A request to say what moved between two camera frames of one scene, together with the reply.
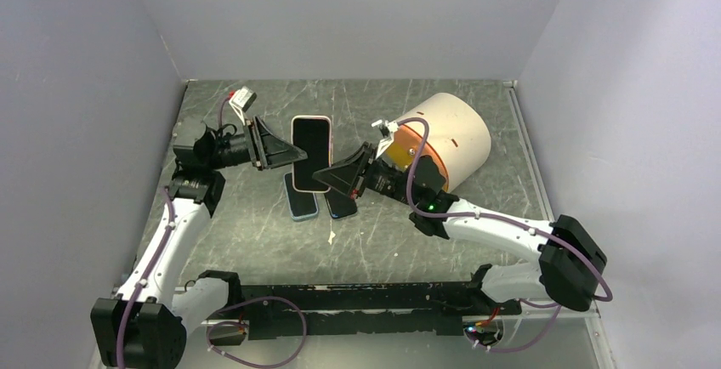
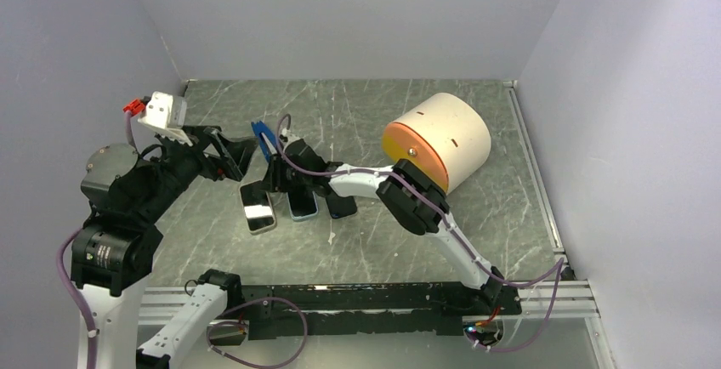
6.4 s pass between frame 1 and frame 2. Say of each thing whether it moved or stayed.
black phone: stayed
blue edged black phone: stayed
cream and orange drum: stayed
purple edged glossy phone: moved
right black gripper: moved
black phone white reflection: moved
